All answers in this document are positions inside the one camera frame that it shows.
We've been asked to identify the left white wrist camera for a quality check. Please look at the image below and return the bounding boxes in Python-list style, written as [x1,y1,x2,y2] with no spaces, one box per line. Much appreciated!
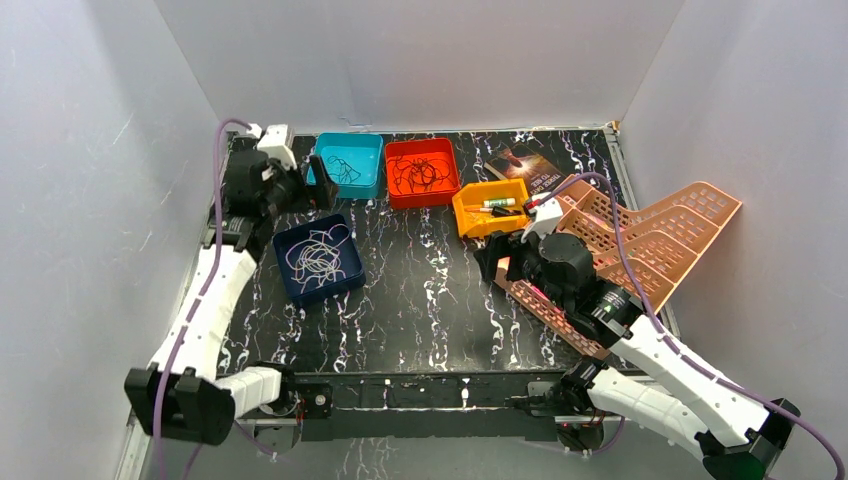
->
[246,123,297,171]

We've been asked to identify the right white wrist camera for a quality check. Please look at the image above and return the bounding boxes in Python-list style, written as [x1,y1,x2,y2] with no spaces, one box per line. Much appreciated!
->
[521,192,564,242]

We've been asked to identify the navy blue plastic box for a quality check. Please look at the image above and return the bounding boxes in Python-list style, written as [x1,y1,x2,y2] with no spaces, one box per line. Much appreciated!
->
[272,214,366,308]

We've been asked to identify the red plastic box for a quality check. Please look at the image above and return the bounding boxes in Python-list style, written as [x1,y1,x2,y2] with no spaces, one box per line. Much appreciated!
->
[385,138,461,210]

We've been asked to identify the pink tiered file rack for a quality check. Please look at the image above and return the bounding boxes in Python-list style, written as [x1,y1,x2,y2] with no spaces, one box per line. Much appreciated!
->
[494,180,742,359]

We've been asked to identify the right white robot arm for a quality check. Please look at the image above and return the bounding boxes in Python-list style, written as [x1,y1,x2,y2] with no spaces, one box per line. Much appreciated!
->
[474,231,793,479]

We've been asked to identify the dark cable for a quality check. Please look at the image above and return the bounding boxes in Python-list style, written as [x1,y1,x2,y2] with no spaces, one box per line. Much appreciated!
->
[392,154,458,195]

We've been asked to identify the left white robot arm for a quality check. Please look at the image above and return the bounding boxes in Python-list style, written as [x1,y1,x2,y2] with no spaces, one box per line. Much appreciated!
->
[124,150,338,446]

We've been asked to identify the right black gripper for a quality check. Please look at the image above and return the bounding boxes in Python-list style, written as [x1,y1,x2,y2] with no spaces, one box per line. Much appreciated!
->
[473,221,570,311]

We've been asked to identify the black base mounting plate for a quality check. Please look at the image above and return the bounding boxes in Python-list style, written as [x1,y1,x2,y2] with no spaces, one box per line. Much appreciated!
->
[235,370,631,458]

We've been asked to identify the thin black cable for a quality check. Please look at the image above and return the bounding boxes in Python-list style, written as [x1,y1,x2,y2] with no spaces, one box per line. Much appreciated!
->
[324,154,364,187]

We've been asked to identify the black clip in bin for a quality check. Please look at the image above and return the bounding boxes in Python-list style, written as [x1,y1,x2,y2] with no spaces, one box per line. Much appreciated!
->
[491,207,524,218]

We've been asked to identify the green white marker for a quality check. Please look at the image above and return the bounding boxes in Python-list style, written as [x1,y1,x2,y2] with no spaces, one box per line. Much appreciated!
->
[483,198,516,208]

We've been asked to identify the yellow parts bin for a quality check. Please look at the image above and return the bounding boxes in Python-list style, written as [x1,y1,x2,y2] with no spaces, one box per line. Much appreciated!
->
[452,179,529,238]

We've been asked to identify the teal plastic box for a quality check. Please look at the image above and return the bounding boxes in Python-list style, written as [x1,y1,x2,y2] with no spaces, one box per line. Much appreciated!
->
[313,133,384,200]

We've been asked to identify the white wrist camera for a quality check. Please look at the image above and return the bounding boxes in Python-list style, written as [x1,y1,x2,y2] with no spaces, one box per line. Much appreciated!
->
[521,192,564,242]
[246,123,297,171]

